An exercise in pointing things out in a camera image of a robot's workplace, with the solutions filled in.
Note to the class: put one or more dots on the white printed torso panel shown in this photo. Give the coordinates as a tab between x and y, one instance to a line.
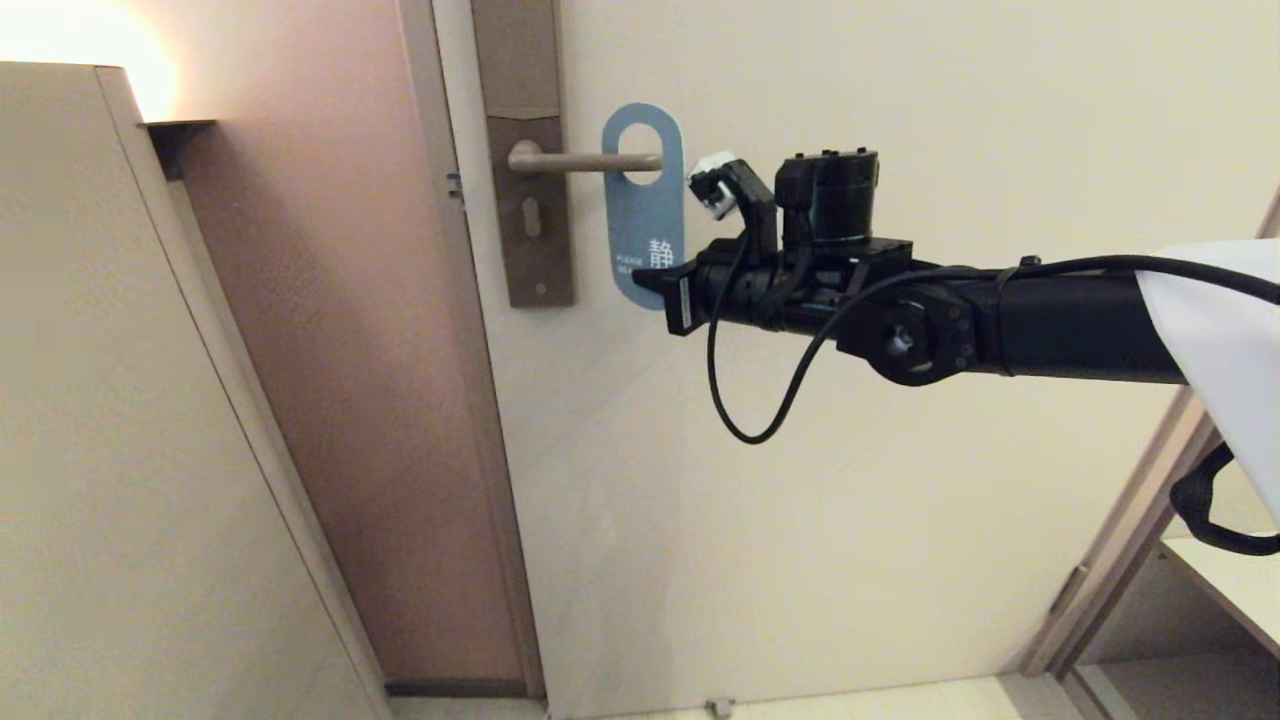
1230	380

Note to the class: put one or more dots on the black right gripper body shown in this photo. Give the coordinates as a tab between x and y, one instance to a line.
750	295

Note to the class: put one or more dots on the dark wall lamp bracket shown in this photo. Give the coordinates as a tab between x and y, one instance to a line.
180	140

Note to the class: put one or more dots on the beige keyhole cover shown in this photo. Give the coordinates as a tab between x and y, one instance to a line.
532	218

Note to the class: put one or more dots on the brown door lock plate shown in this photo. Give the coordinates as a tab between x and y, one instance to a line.
515	60

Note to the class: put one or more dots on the dark baseboard strip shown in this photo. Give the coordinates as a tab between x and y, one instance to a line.
455	689

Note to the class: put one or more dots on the beige closet shelf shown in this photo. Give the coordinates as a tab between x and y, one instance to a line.
1235	590

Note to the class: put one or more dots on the grey floor door stop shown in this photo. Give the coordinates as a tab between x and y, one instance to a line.
719	707

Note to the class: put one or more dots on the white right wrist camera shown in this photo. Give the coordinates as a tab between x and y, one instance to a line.
718	205

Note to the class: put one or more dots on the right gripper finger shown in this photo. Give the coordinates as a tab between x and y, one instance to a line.
665	280

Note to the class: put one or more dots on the black right camera bracket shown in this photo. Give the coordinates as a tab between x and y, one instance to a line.
760	210

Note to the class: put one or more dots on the white and blue door hanger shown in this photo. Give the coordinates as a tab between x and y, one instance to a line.
640	220

